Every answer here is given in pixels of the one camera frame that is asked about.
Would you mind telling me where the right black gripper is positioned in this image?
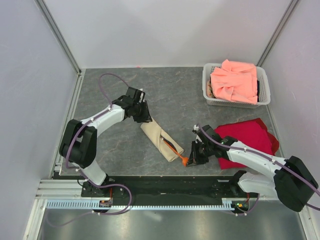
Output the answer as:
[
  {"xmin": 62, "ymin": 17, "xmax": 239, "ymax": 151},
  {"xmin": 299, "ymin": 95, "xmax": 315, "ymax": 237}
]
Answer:
[{"xmin": 186, "ymin": 140, "xmax": 213, "ymax": 167}]

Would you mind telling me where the orange plastic spoon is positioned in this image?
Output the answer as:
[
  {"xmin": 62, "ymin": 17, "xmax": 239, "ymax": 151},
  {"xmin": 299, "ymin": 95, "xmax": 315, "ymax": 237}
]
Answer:
[{"xmin": 165, "ymin": 143, "xmax": 189, "ymax": 167}]

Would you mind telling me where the beige cloth napkin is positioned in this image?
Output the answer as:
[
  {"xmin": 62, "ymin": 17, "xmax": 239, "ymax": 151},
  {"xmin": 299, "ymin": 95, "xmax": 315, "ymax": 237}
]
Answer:
[{"xmin": 140, "ymin": 119, "xmax": 184, "ymax": 162}]

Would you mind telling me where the black knife clear handle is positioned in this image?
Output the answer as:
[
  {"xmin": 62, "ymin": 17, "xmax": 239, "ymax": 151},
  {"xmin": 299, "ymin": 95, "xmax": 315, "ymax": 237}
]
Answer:
[{"xmin": 160, "ymin": 135, "xmax": 177, "ymax": 151}]

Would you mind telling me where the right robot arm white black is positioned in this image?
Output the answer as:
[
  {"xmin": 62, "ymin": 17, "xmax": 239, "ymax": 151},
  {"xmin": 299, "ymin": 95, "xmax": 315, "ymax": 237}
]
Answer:
[{"xmin": 185, "ymin": 124, "xmax": 320, "ymax": 212}]

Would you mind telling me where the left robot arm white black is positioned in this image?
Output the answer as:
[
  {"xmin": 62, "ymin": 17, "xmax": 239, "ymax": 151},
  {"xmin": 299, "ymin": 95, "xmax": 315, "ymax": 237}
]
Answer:
[{"xmin": 59, "ymin": 87, "xmax": 153, "ymax": 197}]

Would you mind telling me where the red cloth napkin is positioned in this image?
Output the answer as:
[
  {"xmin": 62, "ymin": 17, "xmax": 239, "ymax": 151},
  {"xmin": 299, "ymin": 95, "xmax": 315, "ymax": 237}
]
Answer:
[{"xmin": 214, "ymin": 118, "xmax": 280, "ymax": 156}]

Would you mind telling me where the patterned cloth in basket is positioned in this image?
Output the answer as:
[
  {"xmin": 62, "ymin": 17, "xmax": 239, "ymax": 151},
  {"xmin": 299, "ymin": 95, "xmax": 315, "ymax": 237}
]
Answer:
[{"xmin": 206, "ymin": 80, "xmax": 215, "ymax": 98}]

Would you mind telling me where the salmon pink cloth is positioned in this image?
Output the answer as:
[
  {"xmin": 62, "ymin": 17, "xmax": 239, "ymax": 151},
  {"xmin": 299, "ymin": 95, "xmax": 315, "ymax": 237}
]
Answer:
[{"xmin": 210, "ymin": 59, "xmax": 258, "ymax": 105}]

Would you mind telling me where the white plastic basket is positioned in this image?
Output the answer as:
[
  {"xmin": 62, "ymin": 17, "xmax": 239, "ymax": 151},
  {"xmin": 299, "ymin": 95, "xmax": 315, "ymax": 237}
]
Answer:
[{"xmin": 202, "ymin": 59, "xmax": 271, "ymax": 109}]

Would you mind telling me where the dark cloth in basket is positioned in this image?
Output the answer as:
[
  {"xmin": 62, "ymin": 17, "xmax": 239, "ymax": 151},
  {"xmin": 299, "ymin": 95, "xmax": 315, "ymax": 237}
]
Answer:
[{"xmin": 257, "ymin": 80, "xmax": 260, "ymax": 102}]

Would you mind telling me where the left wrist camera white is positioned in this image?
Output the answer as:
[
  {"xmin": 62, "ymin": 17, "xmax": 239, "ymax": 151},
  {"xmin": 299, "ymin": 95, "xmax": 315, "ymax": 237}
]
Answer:
[{"xmin": 139, "ymin": 88, "xmax": 146, "ymax": 103}]

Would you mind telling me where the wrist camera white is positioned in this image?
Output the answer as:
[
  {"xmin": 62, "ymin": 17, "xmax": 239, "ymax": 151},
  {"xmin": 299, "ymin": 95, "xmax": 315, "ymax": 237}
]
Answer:
[
  {"xmin": 139, "ymin": 88, "xmax": 146, "ymax": 103},
  {"xmin": 192, "ymin": 124, "xmax": 202, "ymax": 143}
]

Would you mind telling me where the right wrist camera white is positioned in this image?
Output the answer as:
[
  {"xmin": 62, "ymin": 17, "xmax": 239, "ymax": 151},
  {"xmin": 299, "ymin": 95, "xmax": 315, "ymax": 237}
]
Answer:
[{"xmin": 192, "ymin": 124, "xmax": 202, "ymax": 143}]

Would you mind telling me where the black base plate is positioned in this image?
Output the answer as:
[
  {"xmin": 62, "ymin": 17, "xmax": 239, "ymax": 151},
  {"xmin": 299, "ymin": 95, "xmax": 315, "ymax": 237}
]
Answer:
[{"xmin": 77, "ymin": 174, "xmax": 262, "ymax": 216}]

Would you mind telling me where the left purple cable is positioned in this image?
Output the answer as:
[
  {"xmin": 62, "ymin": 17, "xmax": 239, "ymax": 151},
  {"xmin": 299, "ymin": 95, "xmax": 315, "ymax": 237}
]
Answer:
[{"xmin": 44, "ymin": 73, "xmax": 133, "ymax": 227}]

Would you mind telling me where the white slotted cable duct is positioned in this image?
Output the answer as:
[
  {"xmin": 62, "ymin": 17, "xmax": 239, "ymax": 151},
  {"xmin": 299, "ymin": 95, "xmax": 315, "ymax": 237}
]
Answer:
[{"xmin": 46, "ymin": 198, "xmax": 249, "ymax": 211}]

